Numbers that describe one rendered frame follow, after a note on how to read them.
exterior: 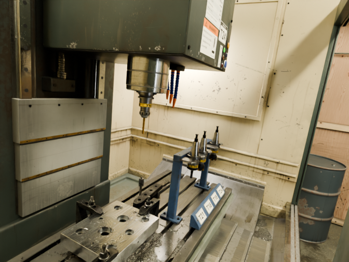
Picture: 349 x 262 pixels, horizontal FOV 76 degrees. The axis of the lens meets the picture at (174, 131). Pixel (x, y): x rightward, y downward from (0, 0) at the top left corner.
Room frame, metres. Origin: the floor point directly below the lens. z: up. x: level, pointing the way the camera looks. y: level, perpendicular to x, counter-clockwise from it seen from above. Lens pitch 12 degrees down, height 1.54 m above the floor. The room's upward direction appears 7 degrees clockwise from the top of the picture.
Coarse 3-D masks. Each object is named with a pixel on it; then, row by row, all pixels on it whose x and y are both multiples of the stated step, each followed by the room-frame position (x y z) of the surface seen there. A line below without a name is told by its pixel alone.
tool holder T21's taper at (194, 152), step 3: (198, 141) 1.02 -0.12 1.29; (192, 144) 1.02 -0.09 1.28; (195, 144) 1.01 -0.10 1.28; (198, 144) 1.02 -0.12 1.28; (192, 147) 1.01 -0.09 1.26; (195, 147) 1.00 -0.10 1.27; (198, 147) 1.01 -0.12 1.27; (192, 150) 1.01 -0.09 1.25; (195, 150) 1.00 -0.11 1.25; (198, 150) 1.01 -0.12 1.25; (192, 153) 1.00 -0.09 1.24; (195, 153) 1.00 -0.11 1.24; (198, 153) 1.01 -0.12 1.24
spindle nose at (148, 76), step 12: (132, 60) 0.82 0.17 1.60; (144, 60) 0.80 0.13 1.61; (156, 60) 0.81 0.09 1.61; (132, 72) 0.82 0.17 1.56; (144, 72) 0.80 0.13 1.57; (156, 72) 0.81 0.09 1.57; (168, 72) 0.87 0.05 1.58; (132, 84) 0.81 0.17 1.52; (144, 84) 0.80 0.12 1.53; (156, 84) 0.82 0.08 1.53
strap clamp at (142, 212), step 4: (148, 196) 0.90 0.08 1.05; (148, 200) 0.90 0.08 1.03; (152, 200) 0.95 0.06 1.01; (156, 200) 0.95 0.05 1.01; (144, 204) 0.90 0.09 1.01; (148, 204) 0.89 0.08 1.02; (152, 204) 0.91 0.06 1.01; (156, 204) 0.94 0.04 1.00; (140, 208) 0.88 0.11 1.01; (144, 208) 0.87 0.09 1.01; (148, 208) 0.88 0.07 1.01; (152, 208) 0.91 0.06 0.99; (156, 208) 0.94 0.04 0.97; (140, 212) 0.86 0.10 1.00; (144, 212) 0.86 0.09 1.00; (148, 212) 0.90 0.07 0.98; (152, 212) 0.94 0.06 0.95; (156, 212) 0.95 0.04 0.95; (156, 216) 0.95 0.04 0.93
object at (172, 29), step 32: (64, 0) 0.91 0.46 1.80; (96, 0) 0.84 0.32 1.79; (128, 0) 0.78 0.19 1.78; (160, 0) 0.72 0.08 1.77; (192, 0) 0.69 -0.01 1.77; (224, 0) 0.94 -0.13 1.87; (64, 32) 0.91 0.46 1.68; (96, 32) 0.83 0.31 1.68; (128, 32) 0.77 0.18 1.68; (160, 32) 0.72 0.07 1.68; (192, 32) 0.71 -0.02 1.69; (192, 64) 0.90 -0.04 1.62
